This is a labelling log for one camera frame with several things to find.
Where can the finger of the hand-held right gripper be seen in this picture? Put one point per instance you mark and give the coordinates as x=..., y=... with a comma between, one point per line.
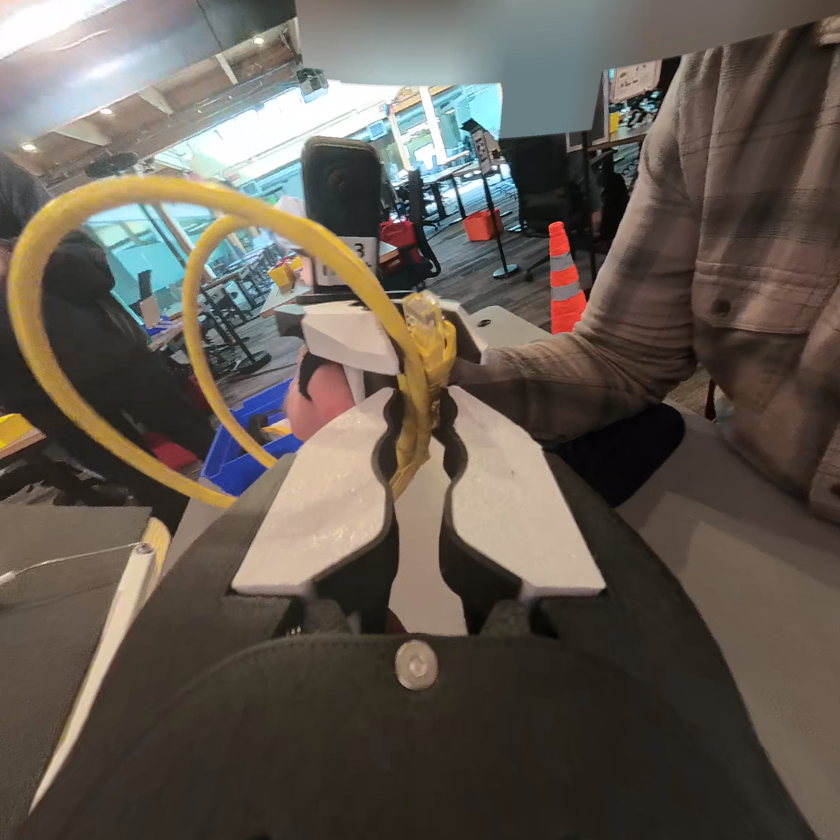
x=466, y=335
x=348, y=335

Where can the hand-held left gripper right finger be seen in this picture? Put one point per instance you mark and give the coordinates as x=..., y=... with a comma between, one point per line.
x=525, y=519

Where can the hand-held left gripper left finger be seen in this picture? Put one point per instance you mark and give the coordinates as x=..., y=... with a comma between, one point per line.
x=315, y=519

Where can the blue plastic bin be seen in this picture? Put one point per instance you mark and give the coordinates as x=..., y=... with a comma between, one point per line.
x=250, y=446

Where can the person's right forearm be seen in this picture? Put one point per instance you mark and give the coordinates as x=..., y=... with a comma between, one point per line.
x=578, y=381

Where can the person's right hand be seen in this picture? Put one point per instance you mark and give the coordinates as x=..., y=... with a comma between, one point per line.
x=322, y=400

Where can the black office chair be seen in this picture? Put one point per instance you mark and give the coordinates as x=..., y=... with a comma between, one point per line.
x=551, y=184
x=418, y=230

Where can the orange bin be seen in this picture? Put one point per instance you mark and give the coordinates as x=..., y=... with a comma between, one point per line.
x=483, y=225

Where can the orange traffic cone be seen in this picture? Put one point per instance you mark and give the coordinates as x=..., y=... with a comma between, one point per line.
x=566, y=282

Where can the red bag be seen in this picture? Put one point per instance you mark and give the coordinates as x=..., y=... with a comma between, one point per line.
x=171, y=454

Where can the black wood-rimmed board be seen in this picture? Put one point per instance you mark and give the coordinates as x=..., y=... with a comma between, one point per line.
x=53, y=630

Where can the person's plaid shirt torso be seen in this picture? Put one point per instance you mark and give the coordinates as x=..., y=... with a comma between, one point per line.
x=748, y=263

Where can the yellow bin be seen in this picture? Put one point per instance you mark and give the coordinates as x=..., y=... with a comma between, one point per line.
x=11, y=429

